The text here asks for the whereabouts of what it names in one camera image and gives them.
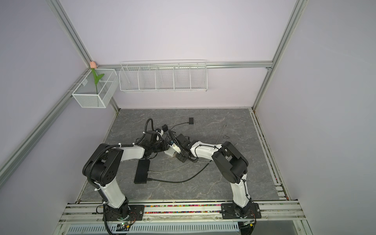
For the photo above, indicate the black power adapter with prongs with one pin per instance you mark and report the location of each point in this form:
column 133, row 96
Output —
column 165, row 128

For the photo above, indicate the white wire shelf basket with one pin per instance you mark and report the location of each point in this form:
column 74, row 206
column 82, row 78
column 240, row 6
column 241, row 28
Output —
column 163, row 76

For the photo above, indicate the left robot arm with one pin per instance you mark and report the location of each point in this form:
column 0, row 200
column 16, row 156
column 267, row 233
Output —
column 102, row 167

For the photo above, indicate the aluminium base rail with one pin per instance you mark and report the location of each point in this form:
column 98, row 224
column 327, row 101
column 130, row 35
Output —
column 181, row 211

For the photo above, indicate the white mesh corner basket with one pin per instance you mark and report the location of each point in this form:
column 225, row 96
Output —
column 85, row 92

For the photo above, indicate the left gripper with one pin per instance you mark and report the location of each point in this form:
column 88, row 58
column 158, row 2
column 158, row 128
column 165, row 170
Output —
column 164, row 144

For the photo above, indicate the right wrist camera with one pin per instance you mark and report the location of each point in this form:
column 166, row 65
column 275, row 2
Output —
column 175, row 147

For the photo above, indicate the artificial tulip flower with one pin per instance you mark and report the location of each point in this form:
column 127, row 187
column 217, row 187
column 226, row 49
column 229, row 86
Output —
column 97, row 77

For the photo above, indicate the white router box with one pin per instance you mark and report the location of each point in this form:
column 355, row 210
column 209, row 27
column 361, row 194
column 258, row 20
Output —
column 170, row 152

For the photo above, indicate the black network switch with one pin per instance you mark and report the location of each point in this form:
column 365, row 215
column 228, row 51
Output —
column 142, row 170

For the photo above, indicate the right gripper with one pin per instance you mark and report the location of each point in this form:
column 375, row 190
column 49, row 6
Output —
column 182, row 159

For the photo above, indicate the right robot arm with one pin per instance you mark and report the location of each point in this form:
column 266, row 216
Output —
column 232, row 165

